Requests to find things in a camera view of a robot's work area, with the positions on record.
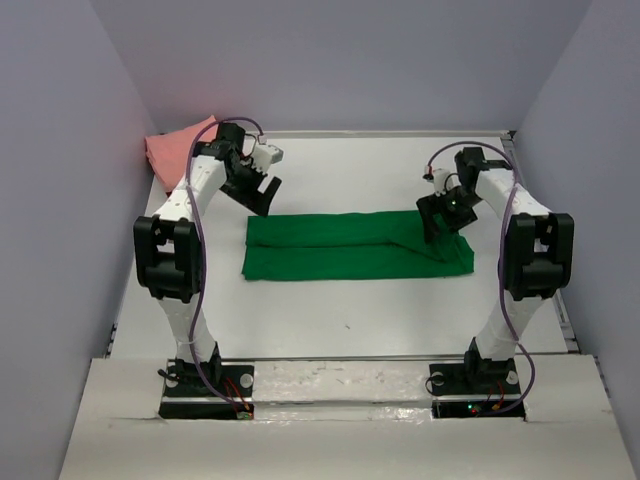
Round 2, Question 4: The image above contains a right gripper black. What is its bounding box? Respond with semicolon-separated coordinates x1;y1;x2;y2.
417;187;483;244

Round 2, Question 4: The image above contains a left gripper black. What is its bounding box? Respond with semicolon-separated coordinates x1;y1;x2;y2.
220;157;281;219

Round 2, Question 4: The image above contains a green t shirt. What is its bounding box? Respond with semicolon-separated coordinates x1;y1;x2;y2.
241;210;475;282

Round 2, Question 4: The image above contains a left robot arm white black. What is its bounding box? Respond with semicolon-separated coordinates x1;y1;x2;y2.
133;117;284;397

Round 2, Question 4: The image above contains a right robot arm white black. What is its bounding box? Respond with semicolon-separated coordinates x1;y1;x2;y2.
416;141;575;397

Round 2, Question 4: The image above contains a pink folded t shirt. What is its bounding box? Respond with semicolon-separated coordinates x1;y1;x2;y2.
145;116;216;194

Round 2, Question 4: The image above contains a white cardboard front cover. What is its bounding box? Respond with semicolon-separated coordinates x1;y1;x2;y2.
61;355;634;479

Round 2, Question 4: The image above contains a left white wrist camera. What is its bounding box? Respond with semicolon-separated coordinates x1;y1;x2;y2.
250;143;284;174

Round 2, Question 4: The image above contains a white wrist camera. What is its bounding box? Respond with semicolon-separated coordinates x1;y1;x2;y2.
250;143;284;174
423;166;457;196

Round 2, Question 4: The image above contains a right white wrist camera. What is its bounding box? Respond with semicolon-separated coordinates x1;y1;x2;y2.
423;166;457;196

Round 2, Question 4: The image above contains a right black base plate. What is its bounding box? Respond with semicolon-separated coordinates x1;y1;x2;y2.
425;359;525;420

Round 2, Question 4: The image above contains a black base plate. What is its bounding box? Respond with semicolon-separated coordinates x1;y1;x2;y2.
157;360;255;421
425;359;525;420

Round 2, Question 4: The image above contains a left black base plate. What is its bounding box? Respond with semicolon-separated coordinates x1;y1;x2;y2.
157;360;255;421

